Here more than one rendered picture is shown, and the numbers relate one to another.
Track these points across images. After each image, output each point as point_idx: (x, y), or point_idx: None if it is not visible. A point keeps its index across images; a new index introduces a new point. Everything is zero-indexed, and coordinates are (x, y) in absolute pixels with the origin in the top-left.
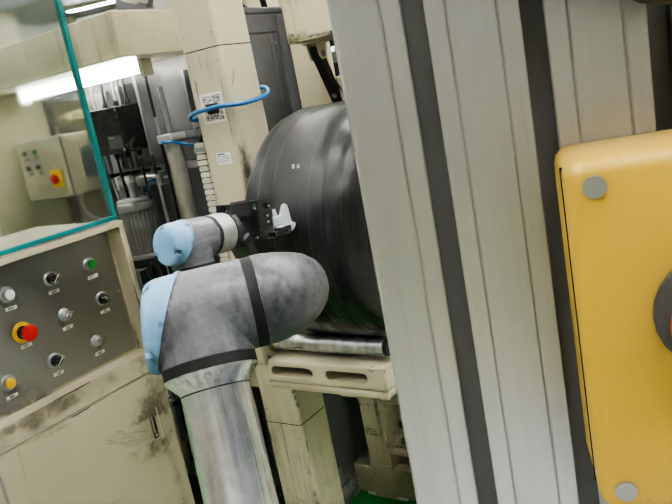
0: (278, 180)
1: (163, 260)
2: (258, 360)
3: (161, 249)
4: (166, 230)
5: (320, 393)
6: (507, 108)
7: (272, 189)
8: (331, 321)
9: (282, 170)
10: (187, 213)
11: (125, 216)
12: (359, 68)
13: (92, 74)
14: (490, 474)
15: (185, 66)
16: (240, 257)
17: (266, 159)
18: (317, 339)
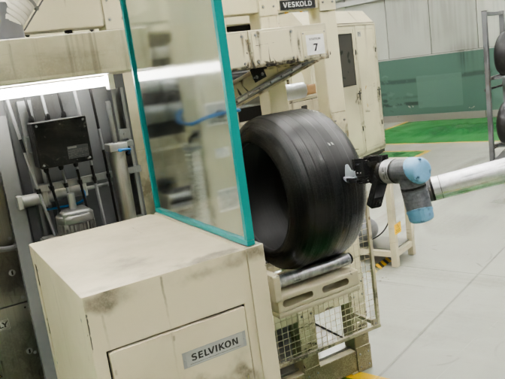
0: (324, 153)
1: (422, 179)
2: (278, 298)
3: (421, 172)
4: (424, 160)
5: None
6: None
7: (323, 159)
8: (341, 244)
9: (322, 147)
10: (134, 213)
11: (81, 225)
12: None
13: (39, 85)
14: None
15: (101, 86)
16: (379, 189)
17: (304, 142)
18: (309, 268)
